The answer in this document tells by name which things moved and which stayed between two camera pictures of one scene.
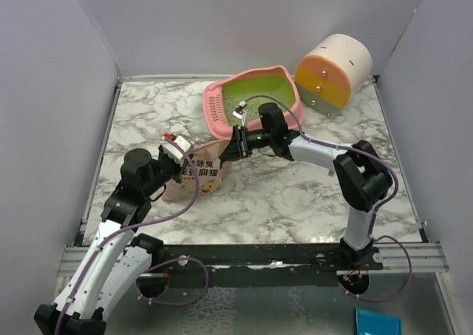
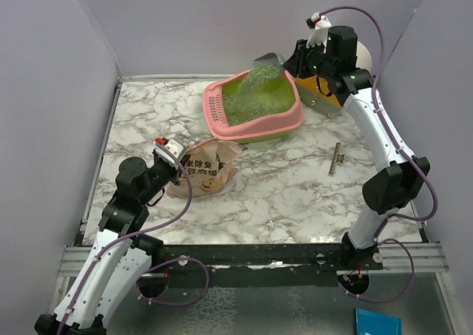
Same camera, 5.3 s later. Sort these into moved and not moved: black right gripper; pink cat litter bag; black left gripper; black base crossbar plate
Moved: black right gripper
Not moved: black base crossbar plate; black left gripper; pink cat litter bag
